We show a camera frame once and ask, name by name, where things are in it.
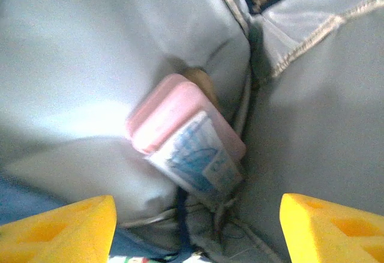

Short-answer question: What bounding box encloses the navy blue student backpack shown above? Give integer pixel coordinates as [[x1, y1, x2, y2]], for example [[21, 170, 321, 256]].
[[0, 0, 384, 263]]

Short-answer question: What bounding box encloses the pink pencil case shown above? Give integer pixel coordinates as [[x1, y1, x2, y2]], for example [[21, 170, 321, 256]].
[[125, 74, 247, 162]]

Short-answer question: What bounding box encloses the clear pen pack blue print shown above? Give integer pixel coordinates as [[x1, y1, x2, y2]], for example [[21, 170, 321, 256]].
[[143, 111, 244, 201]]

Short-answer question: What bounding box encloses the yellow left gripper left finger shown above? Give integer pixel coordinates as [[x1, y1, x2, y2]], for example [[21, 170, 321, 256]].
[[0, 195, 118, 263]]

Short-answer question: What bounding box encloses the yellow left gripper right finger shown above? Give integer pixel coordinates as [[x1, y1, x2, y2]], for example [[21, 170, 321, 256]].
[[279, 192, 384, 263]]

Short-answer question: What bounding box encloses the tan glasses case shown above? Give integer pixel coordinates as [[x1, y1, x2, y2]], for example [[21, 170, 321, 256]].
[[182, 67, 218, 107]]

